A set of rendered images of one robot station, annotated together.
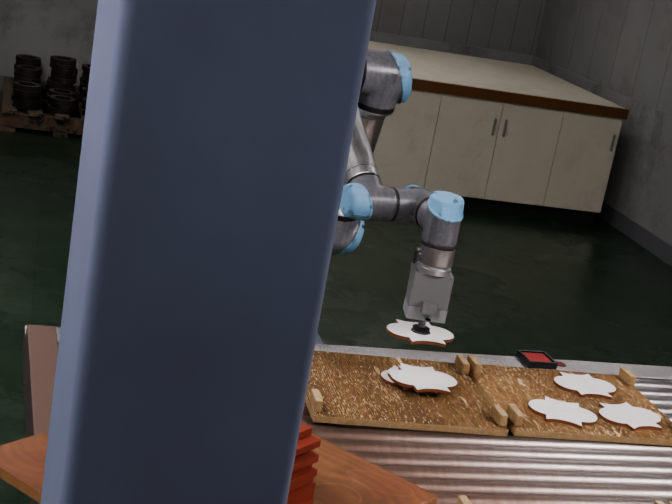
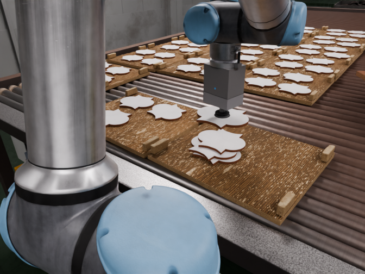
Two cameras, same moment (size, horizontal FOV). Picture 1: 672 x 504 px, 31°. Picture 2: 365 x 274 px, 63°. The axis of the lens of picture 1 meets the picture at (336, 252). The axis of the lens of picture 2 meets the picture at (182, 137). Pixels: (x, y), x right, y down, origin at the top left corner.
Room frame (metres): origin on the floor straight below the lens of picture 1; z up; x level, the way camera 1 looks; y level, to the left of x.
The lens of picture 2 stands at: (2.96, 0.34, 1.39)
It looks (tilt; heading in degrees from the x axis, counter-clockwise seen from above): 29 degrees down; 236
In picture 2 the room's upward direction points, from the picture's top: 1 degrees counter-clockwise
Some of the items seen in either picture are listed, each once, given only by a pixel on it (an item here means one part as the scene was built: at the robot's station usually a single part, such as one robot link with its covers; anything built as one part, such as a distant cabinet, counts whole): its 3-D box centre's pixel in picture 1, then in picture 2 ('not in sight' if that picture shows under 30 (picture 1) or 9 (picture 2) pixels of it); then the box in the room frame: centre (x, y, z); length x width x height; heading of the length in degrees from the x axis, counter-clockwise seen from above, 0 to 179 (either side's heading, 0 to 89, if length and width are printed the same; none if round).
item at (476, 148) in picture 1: (424, 121); not in sight; (9.02, -0.48, 0.43); 2.29 x 1.85 x 0.86; 105
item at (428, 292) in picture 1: (428, 292); (227, 80); (2.45, -0.21, 1.15); 0.10 x 0.09 x 0.16; 7
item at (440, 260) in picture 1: (434, 255); (226, 50); (2.46, -0.21, 1.23); 0.08 x 0.08 x 0.05
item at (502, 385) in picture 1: (572, 403); (139, 118); (2.53, -0.58, 0.93); 0.41 x 0.35 x 0.02; 105
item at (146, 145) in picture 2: (473, 364); (151, 143); (2.60, -0.36, 0.95); 0.06 x 0.02 x 0.03; 15
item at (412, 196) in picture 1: (413, 206); (216, 22); (2.54, -0.15, 1.30); 0.11 x 0.11 x 0.08; 27
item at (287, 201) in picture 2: not in sight; (285, 203); (2.50, 0.05, 0.95); 0.06 x 0.02 x 0.03; 14
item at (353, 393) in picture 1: (392, 390); (240, 155); (2.41, -0.17, 0.93); 0.41 x 0.35 x 0.02; 104
